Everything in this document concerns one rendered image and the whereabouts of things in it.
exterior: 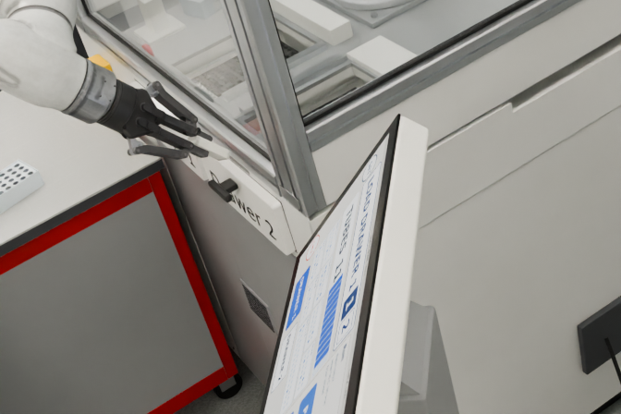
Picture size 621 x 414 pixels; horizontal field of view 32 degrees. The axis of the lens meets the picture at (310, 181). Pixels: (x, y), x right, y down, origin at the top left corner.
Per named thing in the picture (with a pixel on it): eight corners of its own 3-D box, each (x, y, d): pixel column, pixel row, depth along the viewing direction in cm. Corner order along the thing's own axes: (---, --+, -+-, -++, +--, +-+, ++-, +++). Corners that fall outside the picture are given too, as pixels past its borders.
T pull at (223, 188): (227, 204, 189) (225, 198, 189) (208, 187, 195) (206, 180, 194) (246, 194, 191) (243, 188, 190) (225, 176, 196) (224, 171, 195)
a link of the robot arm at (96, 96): (94, 52, 165) (127, 68, 168) (66, 62, 172) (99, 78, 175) (77, 107, 162) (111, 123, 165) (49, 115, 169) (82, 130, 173)
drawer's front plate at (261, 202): (287, 257, 187) (272, 207, 181) (211, 188, 209) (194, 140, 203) (297, 252, 188) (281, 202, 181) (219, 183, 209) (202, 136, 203)
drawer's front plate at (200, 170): (205, 182, 211) (188, 136, 204) (144, 127, 233) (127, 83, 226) (213, 177, 211) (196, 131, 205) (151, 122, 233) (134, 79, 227)
